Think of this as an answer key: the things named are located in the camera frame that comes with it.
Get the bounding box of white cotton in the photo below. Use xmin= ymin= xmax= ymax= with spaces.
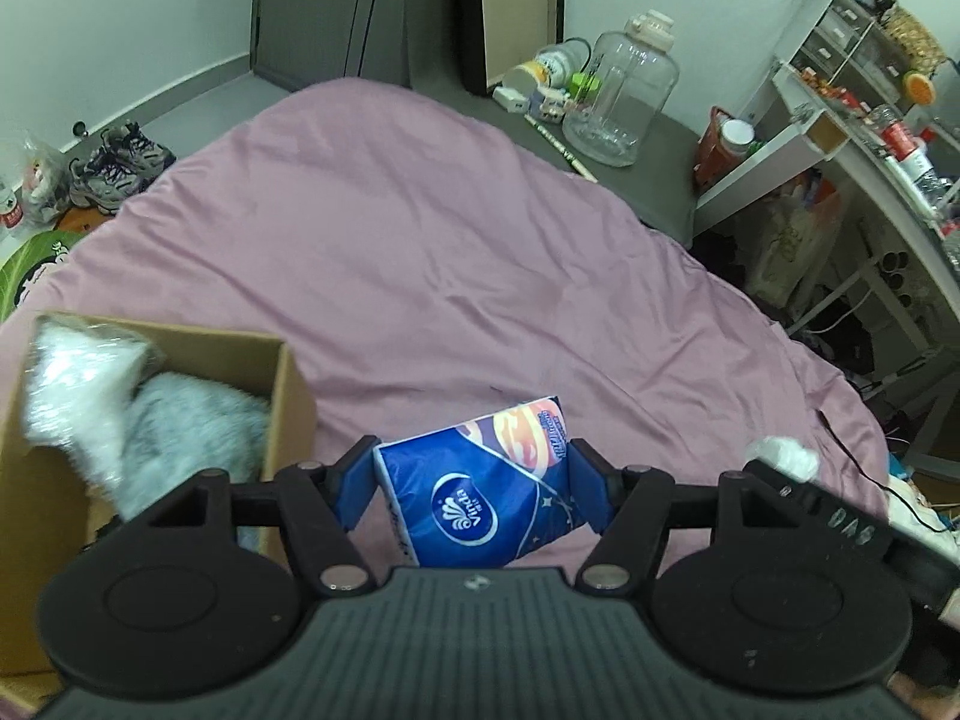
xmin=21 ymin=321 xmax=156 ymax=512

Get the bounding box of white tissue wad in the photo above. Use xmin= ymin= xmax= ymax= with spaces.
xmin=745 ymin=435 xmax=821 ymax=482

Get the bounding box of clear jar with yellow contents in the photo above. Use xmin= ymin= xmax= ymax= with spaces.
xmin=501 ymin=40 xmax=591 ymax=104

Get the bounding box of black cable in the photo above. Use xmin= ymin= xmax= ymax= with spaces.
xmin=816 ymin=408 xmax=960 ymax=535

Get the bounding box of red label drink bottle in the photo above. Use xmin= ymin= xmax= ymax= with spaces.
xmin=0 ymin=178 xmax=25 ymax=235

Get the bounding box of beige paper bag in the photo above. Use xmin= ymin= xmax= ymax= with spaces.
xmin=745 ymin=178 xmax=842 ymax=310

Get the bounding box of clear drawer organizer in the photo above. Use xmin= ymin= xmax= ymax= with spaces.
xmin=790 ymin=0 xmax=902 ymax=92

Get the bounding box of white desk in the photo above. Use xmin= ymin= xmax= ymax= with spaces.
xmin=692 ymin=58 xmax=960 ymax=470

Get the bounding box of clear plastic bag of cans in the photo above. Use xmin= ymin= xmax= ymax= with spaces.
xmin=13 ymin=130 xmax=77 ymax=231

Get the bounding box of black framed cardboard board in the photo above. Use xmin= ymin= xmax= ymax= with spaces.
xmin=452 ymin=0 xmax=565 ymax=96

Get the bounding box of blue-grey fluffy plush toy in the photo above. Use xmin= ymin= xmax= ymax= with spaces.
xmin=118 ymin=373 xmax=275 ymax=550

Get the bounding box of blue tissue packet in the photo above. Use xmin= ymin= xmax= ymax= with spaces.
xmin=372 ymin=394 xmax=591 ymax=570

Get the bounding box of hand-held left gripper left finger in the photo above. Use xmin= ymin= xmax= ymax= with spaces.
xmin=126 ymin=433 xmax=380 ymax=598

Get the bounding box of brown cardboard box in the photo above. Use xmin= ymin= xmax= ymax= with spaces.
xmin=0 ymin=310 xmax=317 ymax=713

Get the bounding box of pink bed sheet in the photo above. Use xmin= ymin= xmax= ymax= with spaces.
xmin=0 ymin=76 xmax=890 ymax=593

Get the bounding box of thin patterned stick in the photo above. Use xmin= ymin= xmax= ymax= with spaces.
xmin=523 ymin=113 xmax=600 ymax=185

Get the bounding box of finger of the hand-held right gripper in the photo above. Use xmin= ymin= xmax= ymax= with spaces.
xmin=741 ymin=457 xmax=824 ymax=524

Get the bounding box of grey wardrobe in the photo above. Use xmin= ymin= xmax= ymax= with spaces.
xmin=250 ymin=0 xmax=467 ymax=91

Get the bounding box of green cartoon floor mat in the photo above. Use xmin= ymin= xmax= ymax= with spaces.
xmin=0 ymin=231 xmax=89 ymax=325

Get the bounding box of large clear water jug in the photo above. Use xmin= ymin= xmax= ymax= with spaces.
xmin=562 ymin=9 xmax=680 ymax=168

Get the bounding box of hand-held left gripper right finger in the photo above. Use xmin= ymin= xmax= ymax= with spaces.
xmin=568 ymin=436 xmax=797 ymax=593

